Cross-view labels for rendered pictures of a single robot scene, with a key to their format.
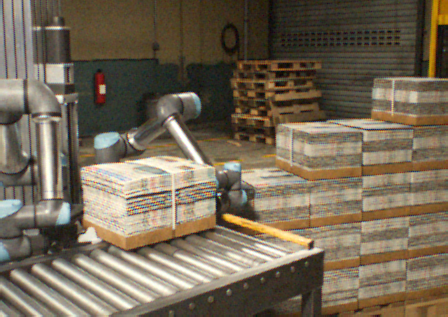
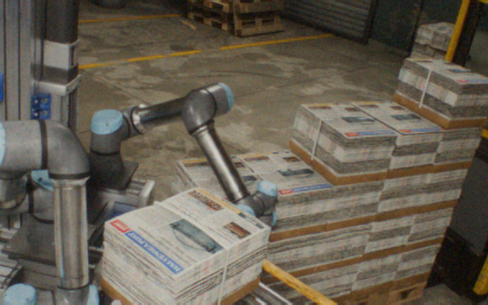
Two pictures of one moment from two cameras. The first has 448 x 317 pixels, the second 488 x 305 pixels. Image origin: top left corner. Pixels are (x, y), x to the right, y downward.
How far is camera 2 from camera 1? 0.93 m
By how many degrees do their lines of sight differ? 19
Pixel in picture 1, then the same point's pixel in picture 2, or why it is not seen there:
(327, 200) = (346, 204)
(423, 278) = (411, 268)
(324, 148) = (357, 153)
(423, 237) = (422, 232)
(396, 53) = not seen: outside the picture
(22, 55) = (14, 31)
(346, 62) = not seen: outside the picture
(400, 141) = (429, 144)
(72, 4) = not seen: outside the picture
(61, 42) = (69, 15)
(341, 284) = (341, 280)
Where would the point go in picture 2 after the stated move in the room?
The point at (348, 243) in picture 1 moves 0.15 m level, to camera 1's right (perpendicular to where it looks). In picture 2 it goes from (356, 244) to (385, 245)
